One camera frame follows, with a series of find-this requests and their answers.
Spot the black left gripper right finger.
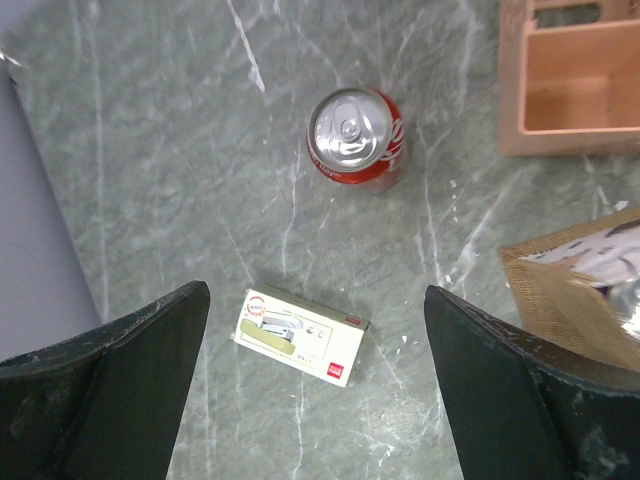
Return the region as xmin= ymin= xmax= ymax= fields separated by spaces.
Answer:
xmin=424 ymin=286 xmax=639 ymax=479

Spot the canvas bag with rope handles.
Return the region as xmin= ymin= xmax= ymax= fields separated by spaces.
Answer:
xmin=499 ymin=207 xmax=639 ymax=371

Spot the peach plastic desk organizer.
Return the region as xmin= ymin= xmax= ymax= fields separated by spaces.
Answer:
xmin=497 ymin=1 xmax=639 ymax=157

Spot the small white red box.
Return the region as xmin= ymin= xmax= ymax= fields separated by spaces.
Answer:
xmin=233 ymin=284 xmax=370 ymax=387

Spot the red Coca-Cola can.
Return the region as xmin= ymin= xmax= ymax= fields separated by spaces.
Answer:
xmin=306 ymin=86 xmax=408 ymax=192

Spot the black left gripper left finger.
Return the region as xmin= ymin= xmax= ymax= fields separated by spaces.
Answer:
xmin=1 ymin=281 xmax=210 ymax=479

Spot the purple soda can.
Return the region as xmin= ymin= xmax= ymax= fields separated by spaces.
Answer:
xmin=601 ymin=276 xmax=639 ymax=341

